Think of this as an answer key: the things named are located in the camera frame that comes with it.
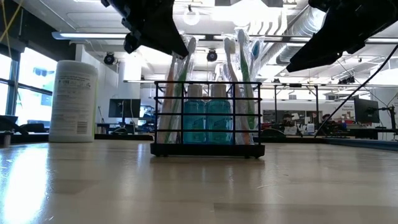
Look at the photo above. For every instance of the black ceiling camera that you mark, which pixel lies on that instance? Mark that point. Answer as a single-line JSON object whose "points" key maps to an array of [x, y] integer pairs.
{"points": [[212, 55], [109, 58]]}

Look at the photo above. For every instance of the green toothbrush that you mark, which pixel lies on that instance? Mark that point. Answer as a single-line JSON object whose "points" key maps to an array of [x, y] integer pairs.
{"points": [[245, 71], [183, 77]]}

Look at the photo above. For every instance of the blue toothbrush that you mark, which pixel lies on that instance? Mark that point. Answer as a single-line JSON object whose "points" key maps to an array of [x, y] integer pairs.
{"points": [[255, 49]]}

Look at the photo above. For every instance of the round ceiling lamp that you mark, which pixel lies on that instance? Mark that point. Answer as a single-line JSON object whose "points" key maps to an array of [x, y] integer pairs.
{"points": [[191, 17]]}

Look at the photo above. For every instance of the white wipes canister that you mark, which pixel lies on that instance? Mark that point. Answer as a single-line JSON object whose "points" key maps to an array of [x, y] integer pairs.
{"points": [[73, 99]]}

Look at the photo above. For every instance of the long ceiling light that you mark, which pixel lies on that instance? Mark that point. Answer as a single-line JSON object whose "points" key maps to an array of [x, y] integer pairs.
{"points": [[90, 35]]}

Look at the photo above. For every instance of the black office chair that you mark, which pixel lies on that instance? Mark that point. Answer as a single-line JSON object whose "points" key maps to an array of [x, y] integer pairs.
{"points": [[31, 127]]}

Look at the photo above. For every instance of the blue mouthwash bottle white cap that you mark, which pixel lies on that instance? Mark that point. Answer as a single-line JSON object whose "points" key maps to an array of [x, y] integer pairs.
{"points": [[194, 121], [219, 121]]}

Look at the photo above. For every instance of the black computer monitor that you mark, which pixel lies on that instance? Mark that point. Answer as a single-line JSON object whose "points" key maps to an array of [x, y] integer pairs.
{"points": [[124, 108], [367, 110]]}

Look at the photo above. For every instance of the black aluminium table frame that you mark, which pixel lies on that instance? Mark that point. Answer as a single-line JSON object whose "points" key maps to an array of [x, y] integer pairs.
{"points": [[124, 136]]}

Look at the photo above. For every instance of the black workbench frame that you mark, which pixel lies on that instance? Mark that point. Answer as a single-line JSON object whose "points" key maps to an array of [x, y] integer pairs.
{"points": [[275, 105]]}

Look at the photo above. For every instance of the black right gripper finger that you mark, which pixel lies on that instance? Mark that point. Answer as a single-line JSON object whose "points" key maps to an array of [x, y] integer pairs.
{"points": [[314, 62], [323, 43]]}

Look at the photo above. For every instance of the person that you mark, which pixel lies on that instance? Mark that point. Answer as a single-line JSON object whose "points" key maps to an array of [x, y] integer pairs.
{"points": [[326, 119], [287, 122]]}

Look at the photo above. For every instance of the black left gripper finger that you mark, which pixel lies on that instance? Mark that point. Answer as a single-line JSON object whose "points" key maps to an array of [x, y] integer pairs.
{"points": [[161, 46], [164, 31]]}

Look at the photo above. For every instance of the pink toothbrush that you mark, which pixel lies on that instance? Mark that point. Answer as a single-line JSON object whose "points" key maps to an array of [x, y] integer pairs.
{"points": [[229, 48]]}

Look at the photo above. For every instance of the dark window frame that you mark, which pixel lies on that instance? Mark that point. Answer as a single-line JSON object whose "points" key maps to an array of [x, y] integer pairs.
{"points": [[14, 84]]}

